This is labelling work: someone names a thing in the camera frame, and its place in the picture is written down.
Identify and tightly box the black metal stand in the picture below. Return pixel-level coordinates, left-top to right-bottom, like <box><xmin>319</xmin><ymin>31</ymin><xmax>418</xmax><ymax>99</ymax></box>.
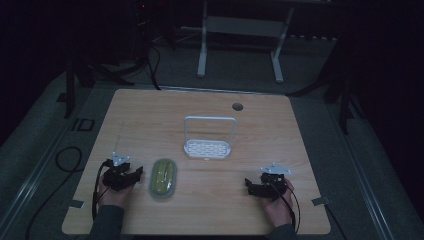
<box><xmin>288</xmin><ymin>39</ymin><xmax>366</xmax><ymax>136</ymax></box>
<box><xmin>63</xmin><ymin>49</ymin><xmax>136</xmax><ymax>120</ymax></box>

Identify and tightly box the green oval sponge pack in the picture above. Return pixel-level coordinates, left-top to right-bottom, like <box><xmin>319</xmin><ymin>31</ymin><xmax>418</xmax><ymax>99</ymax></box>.
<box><xmin>148</xmin><ymin>157</ymin><xmax>178</xmax><ymax>200</ymax></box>

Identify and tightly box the white plastic drain rack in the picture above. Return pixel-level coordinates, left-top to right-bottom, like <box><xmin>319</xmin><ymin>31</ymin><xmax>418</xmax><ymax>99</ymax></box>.
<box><xmin>182</xmin><ymin>115</ymin><xmax>238</xmax><ymax>161</ymax></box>

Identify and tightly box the person's left hand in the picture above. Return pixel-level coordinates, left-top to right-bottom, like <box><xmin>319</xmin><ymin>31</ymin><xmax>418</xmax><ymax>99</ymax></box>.
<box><xmin>97</xmin><ymin>175</ymin><xmax>135</xmax><ymax>210</ymax></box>

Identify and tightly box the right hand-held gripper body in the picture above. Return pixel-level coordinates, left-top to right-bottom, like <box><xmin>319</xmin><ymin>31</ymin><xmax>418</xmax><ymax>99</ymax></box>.
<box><xmin>255</xmin><ymin>162</ymin><xmax>293</xmax><ymax>203</ymax></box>

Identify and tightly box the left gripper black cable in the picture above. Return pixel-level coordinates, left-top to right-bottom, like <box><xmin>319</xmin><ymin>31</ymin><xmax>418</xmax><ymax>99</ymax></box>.
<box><xmin>91</xmin><ymin>159</ymin><xmax>115</xmax><ymax>222</ymax></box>

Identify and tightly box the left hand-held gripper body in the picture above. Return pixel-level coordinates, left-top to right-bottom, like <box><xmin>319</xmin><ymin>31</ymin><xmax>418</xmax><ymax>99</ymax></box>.
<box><xmin>101</xmin><ymin>151</ymin><xmax>135</xmax><ymax>193</ymax></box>

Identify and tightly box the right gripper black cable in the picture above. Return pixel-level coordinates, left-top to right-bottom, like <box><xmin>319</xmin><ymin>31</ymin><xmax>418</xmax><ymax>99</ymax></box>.
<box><xmin>275</xmin><ymin>181</ymin><xmax>302</xmax><ymax>235</ymax></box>

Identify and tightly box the black floor cable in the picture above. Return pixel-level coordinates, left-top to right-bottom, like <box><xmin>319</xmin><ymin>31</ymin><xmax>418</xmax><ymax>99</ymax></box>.
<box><xmin>24</xmin><ymin>145</ymin><xmax>84</xmax><ymax>240</ymax></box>

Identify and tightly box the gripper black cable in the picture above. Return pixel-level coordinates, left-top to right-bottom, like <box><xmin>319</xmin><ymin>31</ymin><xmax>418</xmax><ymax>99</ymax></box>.
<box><xmin>91</xmin><ymin>159</ymin><xmax>115</xmax><ymax>222</ymax></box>
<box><xmin>275</xmin><ymin>181</ymin><xmax>302</xmax><ymax>235</ymax></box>

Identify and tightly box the white metal desk frame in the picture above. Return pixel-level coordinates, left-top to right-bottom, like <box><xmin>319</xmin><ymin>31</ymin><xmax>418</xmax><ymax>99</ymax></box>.
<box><xmin>181</xmin><ymin>0</ymin><xmax>338</xmax><ymax>85</ymax></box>

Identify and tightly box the person's right hand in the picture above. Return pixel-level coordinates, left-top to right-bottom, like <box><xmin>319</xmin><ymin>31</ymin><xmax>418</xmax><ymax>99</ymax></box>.
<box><xmin>260</xmin><ymin>177</ymin><xmax>296</xmax><ymax>229</ymax></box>

